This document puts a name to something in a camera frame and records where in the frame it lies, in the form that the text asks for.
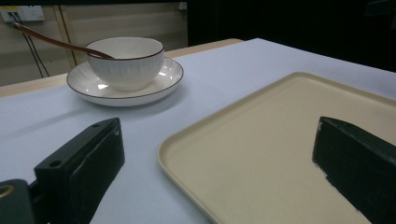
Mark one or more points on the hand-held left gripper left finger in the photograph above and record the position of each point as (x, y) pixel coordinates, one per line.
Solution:
(84, 174)

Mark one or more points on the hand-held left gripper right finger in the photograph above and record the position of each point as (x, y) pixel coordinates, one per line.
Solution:
(358, 161)

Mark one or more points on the beige tray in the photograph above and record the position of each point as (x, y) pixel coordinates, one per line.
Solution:
(274, 149)

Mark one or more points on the white dark-rimmed plate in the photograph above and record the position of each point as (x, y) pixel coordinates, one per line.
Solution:
(124, 90)

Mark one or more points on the white ribbed bowl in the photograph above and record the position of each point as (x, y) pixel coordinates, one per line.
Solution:
(127, 63)

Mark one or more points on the brown wooden spoon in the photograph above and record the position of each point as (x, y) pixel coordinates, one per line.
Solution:
(56, 41)

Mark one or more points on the white wall socket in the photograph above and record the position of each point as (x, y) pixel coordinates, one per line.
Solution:
(22, 13)

